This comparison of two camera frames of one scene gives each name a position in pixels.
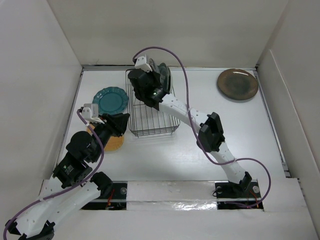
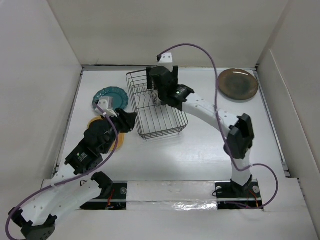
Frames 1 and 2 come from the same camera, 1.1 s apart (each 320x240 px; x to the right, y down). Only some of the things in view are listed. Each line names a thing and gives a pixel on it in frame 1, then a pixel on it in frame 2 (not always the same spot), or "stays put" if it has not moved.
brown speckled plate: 237,84 stays put
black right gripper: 156,76 to 175,74
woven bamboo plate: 115,143 stays put
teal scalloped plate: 111,100 stays put
